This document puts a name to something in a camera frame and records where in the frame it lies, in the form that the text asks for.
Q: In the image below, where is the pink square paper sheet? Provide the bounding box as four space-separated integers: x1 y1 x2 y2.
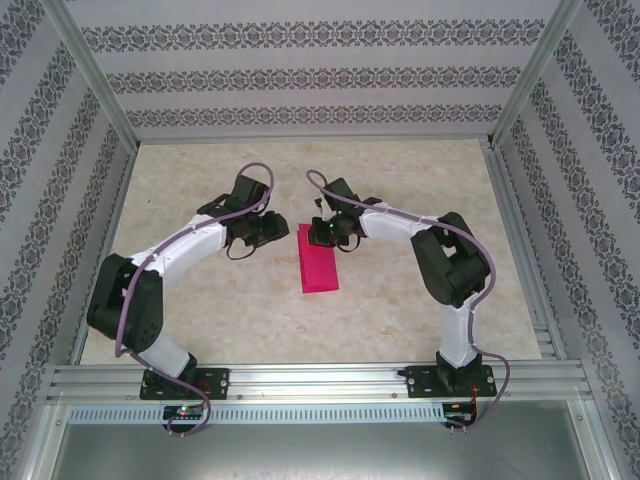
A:
294 222 341 295

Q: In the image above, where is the grey metal sheet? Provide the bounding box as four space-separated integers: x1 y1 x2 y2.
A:
49 422 609 480

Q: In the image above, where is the aluminium side rail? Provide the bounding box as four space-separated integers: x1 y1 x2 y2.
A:
67 144 141 366
480 141 569 362

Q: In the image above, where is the aluminium mounting rail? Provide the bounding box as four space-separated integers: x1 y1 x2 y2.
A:
47 362 591 402

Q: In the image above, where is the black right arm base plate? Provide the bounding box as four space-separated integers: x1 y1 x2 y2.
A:
405 363 499 400

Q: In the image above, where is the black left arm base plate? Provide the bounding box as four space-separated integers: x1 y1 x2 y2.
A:
139 367 231 401

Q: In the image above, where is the slotted grey cable duct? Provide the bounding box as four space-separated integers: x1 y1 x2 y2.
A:
67 403 447 424

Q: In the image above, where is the aluminium frame post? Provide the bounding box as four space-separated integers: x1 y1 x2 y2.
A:
42 0 142 150
487 0 585 150

